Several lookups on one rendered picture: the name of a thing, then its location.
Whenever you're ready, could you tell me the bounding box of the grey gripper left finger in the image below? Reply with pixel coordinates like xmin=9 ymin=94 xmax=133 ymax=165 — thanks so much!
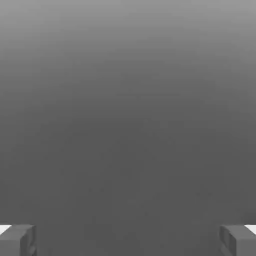
xmin=0 ymin=224 xmax=38 ymax=256

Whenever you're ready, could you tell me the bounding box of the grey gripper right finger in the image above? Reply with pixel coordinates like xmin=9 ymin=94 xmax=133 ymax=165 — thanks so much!
xmin=218 ymin=224 xmax=256 ymax=256

